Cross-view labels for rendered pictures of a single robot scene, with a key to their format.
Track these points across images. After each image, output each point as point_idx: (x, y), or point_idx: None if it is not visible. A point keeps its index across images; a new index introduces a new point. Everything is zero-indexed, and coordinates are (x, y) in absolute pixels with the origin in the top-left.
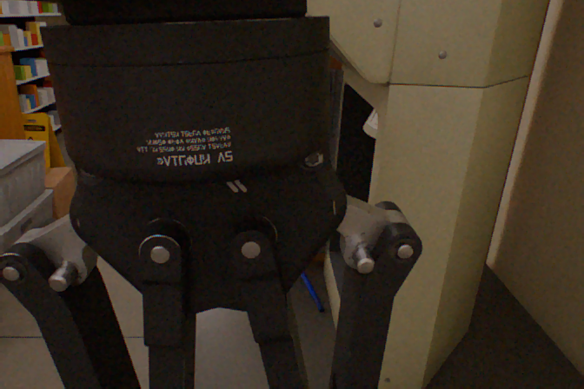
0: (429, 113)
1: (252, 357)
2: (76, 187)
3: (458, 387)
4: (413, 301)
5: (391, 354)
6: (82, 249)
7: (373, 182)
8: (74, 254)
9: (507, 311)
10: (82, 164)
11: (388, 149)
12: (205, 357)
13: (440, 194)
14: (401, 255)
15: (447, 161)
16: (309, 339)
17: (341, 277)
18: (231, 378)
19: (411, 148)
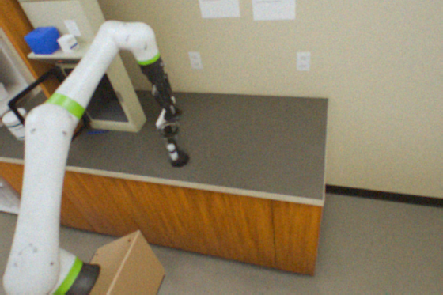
0: (114, 62)
1: (114, 149)
2: (155, 85)
3: (149, 112)
4: (134, 100)
5: (138, 115)
6: (156, 89)
7: (113, 83)
8: (156, 90)
9: (136, 93)
10: (160, 80)
11: (113, 74)
12: (107, 160)
13: (124, 75)
14: (167, 74)
15: (121, 68)
16: (116, 136)
17: (105, 119)
18: (118, 154)
19: (115, 70)
